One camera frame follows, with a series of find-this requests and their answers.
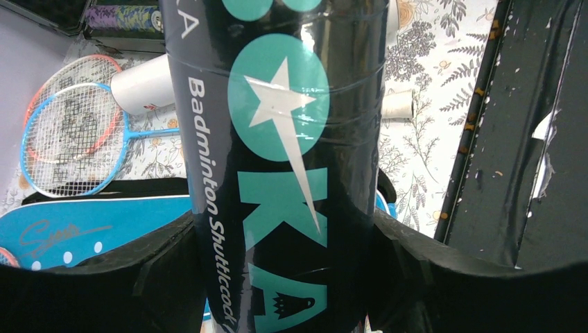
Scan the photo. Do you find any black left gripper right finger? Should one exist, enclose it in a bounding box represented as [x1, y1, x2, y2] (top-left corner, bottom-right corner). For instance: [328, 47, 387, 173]
[367, 211, 587, 332]

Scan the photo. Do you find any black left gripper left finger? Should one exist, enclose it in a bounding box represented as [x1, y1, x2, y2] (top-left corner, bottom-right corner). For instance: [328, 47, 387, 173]
[1, 213, 206, 332]

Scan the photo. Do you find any blue racket cover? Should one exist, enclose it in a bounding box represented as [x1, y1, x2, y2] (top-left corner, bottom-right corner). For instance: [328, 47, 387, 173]
[1, 195, 191, 271]

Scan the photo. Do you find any blue badminton racket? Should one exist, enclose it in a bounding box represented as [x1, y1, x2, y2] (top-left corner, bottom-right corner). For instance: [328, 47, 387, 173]
[20, 83, 179, 198]

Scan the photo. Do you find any white cardboard tube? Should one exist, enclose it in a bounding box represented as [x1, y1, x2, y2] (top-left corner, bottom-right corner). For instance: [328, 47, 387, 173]
[110, 54, 175, 115]

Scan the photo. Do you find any black shuttlecock tube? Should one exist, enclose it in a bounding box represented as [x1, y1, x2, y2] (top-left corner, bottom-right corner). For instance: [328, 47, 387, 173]
[160, 1, 388, 332]

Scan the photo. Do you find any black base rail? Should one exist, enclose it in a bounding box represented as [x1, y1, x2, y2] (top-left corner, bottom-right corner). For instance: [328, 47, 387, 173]
[435, 1, 587, 270]

